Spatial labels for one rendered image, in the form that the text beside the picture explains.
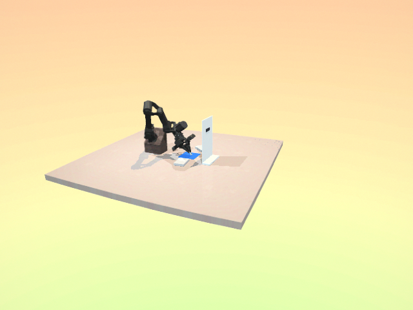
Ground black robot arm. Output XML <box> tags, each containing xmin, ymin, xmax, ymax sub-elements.
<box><xmin>143</xmin><ymin>100</ymin><xmax>188</xmax><ymax>146</ymax></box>

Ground blue flat square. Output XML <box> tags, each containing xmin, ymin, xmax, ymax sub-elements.
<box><xmin>178</xmin><ymin>152</ymin><xmax>200</xmax><ymax>160</ymax></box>

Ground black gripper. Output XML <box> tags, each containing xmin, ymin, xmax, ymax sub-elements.
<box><xmin>172</xmin><ymin>132</ymin><xmax>195</xmax><ymax>153</ymax></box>

